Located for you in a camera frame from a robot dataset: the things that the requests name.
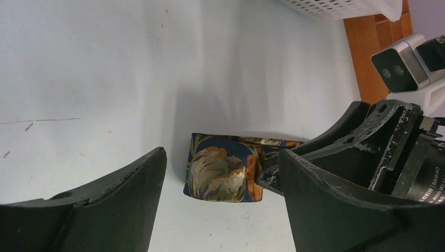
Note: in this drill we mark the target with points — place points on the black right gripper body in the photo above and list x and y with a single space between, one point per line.
411 164

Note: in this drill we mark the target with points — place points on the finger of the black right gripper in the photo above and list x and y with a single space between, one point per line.
354 157
352 118

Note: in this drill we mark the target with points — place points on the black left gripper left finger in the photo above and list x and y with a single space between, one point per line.
113 213

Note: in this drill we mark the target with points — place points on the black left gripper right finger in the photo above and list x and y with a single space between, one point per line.
329 213

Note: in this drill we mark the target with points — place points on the orange compartment tray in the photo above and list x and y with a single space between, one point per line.
367 35

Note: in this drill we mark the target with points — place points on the white plastic mesh basket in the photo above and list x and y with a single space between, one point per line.
343 9

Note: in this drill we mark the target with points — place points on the dark floral patterned tie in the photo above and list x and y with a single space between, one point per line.
224 168

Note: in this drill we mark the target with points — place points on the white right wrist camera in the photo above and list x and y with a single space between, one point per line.
412 69

